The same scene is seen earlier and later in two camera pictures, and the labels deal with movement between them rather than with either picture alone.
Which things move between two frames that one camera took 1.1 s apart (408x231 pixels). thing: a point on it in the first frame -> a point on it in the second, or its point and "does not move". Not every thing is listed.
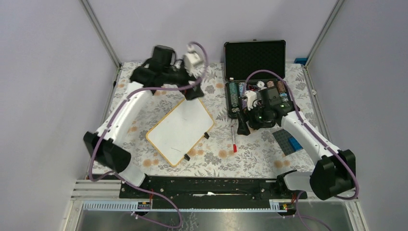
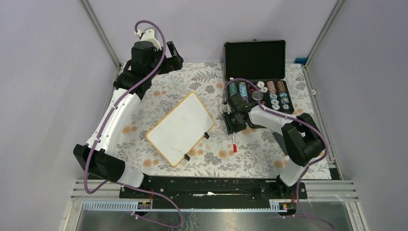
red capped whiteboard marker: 234,145 does not move
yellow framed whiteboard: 176,134 does not move
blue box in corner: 301,60 does not move
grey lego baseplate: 282,137 does not move
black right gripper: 243,128 -> 230,127
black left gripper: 193,93 -> 172,63
